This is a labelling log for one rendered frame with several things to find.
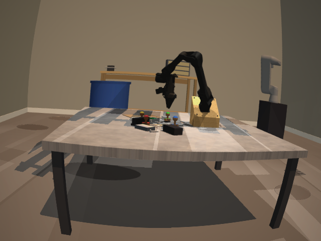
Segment brown rubber stamp with red ends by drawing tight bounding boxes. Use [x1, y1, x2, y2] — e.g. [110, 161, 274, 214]
[142, 115, 150, 125]

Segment rubber stamp with blue handle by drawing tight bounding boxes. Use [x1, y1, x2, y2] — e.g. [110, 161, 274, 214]
[172, 116, 179, 126]

